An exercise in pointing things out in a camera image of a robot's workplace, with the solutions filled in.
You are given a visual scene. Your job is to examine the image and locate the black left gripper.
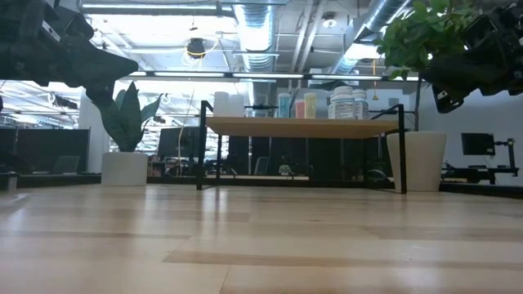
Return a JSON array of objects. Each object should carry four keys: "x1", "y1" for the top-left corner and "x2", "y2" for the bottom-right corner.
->
[{"x1": 16, "y1": 0, "x2": 141, "y2": 106}]

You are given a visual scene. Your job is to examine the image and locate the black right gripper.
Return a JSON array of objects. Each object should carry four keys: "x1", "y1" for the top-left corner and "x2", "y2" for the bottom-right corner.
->
[{"x1": 420, "y1": 2, "x2": 523, "y2": 115}]

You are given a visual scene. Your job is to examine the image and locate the translucent blue bottle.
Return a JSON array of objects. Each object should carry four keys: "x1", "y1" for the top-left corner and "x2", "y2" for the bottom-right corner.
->
[{"x1": 277, "y1": 92, "x2": 293, "y2": 119}]

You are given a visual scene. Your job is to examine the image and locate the black monitor on arm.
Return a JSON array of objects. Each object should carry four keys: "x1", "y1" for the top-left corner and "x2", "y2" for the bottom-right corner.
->
[{"x1": 461, "y1": 131, "x2": 497, "y2": 157}]

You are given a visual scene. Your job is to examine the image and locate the dark green snake plant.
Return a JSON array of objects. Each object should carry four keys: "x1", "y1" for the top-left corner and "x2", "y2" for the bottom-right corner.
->
[{"x1": 92, "y1": 80, "x2": 163, "y2": 154}]

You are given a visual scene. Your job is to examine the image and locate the leafy green plant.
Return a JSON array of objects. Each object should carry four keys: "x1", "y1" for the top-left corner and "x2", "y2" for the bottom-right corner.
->
[{"x1": 373, "y1": 0, "x2": 480, "y2": 132}]

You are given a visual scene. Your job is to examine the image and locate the large white plant pot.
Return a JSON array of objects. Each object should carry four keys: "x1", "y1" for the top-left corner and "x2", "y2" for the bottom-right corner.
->
[{"x1": 386, "y1": 130, "x2": 448, "y2": 193}]

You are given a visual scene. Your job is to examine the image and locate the black office partition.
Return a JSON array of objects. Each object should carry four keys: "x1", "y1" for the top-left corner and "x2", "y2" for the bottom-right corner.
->
[{"x1": 0, "y1": 127, "x2": 91, "y2": 176}]

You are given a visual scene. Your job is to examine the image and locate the black office desk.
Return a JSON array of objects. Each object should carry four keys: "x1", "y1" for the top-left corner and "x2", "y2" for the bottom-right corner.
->
[{"x1": 440, "y1": 164, "x2": 521, "y2": 185}]

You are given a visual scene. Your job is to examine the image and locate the grey office chair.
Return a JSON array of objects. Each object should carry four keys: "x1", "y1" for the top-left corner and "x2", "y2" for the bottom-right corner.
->
[{"x1": 52, "y1": 154, "x2": 81, "y2": 176}]

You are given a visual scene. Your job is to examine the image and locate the small white plant pot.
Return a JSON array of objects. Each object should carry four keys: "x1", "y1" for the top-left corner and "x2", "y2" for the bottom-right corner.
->
[{"x1": 101, "y1": 151, "x2": 150, "y2": 187}]

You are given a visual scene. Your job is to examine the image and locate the black computer monitor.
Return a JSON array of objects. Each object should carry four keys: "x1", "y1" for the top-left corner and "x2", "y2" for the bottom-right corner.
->
[{"x1": 157, "y1": 126, "x2": 201, "y2": 161}]

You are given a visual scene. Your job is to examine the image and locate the black ceiling-mounted device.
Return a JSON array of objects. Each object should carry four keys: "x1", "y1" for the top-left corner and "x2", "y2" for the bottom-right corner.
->
[{"x1": 186, "y1": 37, "x2": 207, "y2": 60}]

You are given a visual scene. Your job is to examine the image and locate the translucent yellow bottle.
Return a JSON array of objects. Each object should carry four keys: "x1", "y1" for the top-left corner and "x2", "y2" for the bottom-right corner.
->
[{"x1": 303, "y1": 91, "x2": 318, "y2": 119}]

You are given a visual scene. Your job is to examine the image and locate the long linear ceiling light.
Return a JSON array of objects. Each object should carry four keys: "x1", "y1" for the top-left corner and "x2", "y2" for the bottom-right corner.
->
[{"x1": 121, "y1": 69, "x2": 422, "y2": 82}]

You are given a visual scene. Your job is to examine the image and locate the dark office chair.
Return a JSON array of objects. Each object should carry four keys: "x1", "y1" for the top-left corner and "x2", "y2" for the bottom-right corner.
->
[{"x1": 253, "y1": 155, "x2": 271, "y2": 176}]

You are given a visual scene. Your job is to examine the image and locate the slanted silver ventilation duct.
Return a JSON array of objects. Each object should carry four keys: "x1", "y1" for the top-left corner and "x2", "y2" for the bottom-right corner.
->
[{"x1": 330, "y1": 0, "x2": 412, "y2": 75}]

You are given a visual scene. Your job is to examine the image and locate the wide silver ventilation duct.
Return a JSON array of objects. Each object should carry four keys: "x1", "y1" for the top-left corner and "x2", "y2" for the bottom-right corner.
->
[{"x1": 234, "y1": 0, "x2": 279, "y2": 108}]

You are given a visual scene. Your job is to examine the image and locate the wooden shelf with black frame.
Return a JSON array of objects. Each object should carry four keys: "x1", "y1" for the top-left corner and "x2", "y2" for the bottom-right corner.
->
[{"x1": 195, "y1": 99, "x2": 410, "y2": 195}]

